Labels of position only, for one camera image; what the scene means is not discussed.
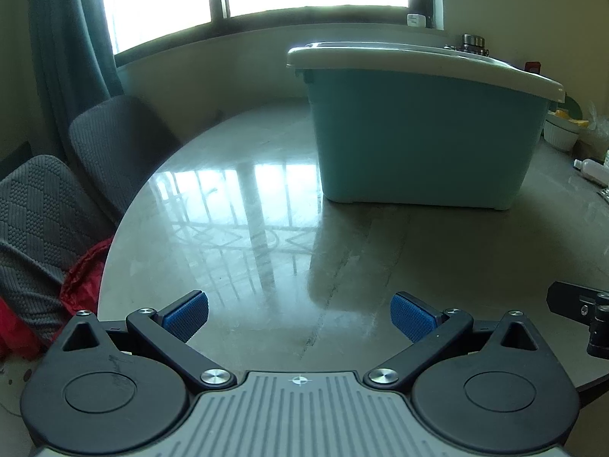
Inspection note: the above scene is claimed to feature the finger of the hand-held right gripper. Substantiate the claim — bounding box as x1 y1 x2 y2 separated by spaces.
545 280 609 358

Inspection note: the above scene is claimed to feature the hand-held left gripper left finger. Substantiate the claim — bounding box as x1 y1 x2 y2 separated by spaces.
51 289 238 388

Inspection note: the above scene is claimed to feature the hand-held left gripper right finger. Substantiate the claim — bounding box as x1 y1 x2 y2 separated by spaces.
363 291 549 388

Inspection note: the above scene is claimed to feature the teal plastic storage bin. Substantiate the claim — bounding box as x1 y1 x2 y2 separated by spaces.
295 69 558 211

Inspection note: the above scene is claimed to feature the white bin lid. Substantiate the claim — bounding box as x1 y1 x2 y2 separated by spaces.
286 41 566 104

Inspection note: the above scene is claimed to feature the glossy stone desktop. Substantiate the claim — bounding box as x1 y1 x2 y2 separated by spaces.
97 96 609 393

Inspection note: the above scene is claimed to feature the red cloth bag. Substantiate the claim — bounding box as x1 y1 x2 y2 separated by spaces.
0 237 116 360

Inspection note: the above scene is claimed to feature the plain white bottle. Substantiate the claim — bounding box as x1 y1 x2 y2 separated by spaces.
573 157 609 185

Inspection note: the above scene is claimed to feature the grey fabric chair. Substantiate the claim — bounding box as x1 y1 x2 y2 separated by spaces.
0 154 116 346
69 94 182 227

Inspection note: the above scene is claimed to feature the white bowl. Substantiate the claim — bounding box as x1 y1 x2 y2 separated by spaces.
543 109 591 152

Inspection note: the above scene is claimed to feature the yellow food in bowl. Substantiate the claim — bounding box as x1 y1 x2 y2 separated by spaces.
554 110 591 128

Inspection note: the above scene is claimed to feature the clear plastic bag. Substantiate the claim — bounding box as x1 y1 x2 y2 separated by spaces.
589 99 609 135

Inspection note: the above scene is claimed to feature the green round plate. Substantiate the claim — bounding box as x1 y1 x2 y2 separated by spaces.
563 94 589 121

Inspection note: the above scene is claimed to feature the steel thermos bottle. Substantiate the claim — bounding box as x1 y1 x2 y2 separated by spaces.
461 34 490 54

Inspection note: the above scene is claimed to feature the teal curtain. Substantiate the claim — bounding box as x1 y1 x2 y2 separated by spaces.
27 0 125 155

